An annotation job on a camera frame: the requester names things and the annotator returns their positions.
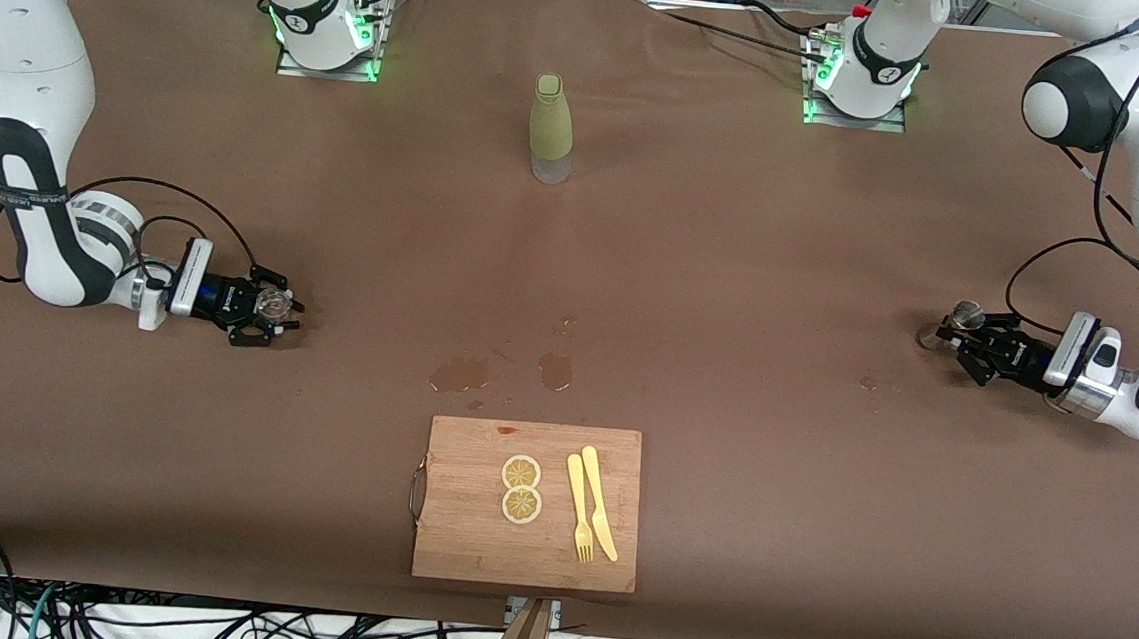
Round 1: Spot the clear glass beaker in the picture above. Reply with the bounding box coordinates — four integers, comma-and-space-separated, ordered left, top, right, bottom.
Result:
254, 286, 294, 326

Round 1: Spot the steel double jigger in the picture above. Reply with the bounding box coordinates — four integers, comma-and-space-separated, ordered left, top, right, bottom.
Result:
915, 297, 986, 354

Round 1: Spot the brown table cover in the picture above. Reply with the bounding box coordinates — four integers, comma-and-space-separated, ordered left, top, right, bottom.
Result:
0, 0, 1139, 639

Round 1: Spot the yellow lemon slice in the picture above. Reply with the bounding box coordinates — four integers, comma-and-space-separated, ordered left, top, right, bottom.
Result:
500, 484, 545, 527
500, 453, 543, 493

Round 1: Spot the wooden cutting board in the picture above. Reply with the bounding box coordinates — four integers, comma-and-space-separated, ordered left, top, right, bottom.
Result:
402, 414, 647, 595

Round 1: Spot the green sleeved glass bottle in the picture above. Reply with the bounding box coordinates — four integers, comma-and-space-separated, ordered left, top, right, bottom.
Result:
525, 72, 579, 186

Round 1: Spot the yellow plastic fork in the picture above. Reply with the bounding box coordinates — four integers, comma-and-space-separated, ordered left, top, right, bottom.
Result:
560, 453, 602, 565

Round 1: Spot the yellow plastic knife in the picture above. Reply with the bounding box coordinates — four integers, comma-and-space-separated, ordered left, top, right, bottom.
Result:
574, 445, 628, 564

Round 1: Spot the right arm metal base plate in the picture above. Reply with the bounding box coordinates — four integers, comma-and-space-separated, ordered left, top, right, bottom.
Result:
275, 0, 389, 85

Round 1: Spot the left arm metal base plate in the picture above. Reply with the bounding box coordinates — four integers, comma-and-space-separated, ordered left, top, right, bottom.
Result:
802, 26, 913, 133

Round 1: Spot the short black base cable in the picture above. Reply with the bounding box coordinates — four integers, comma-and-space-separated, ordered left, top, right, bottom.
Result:
745, 0, 833, 43

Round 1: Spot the long black base cable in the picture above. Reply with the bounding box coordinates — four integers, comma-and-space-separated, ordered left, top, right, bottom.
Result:
638, 4, 822, 67

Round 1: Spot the small metal bracket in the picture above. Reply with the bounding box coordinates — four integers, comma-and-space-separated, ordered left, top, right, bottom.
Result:
504, 596, 563, 629

